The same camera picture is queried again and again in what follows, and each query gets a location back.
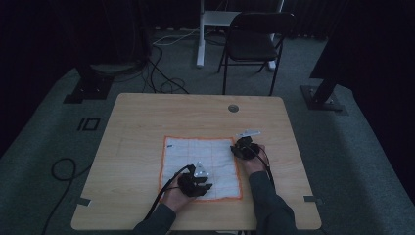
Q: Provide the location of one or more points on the black folding chair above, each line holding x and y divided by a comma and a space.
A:
253, 45

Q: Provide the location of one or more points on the grey tape piece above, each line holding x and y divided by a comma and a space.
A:
84, 201
311, 199

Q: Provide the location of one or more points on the white desk frame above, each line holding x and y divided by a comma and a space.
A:
212, 19

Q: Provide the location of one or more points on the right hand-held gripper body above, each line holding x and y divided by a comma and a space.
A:
246, 150

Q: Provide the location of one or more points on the white cloth with orange edge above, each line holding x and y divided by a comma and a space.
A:
199, 153

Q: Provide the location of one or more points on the grey table grommet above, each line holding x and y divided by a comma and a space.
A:
233, 108

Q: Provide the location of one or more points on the person's left hand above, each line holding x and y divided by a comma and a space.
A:
174, 199

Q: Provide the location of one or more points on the person's right hand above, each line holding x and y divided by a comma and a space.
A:
256, 164

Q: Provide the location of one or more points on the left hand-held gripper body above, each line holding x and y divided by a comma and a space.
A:
189, 186

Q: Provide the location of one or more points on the black metal stand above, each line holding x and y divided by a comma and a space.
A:
91, 86
321, 94

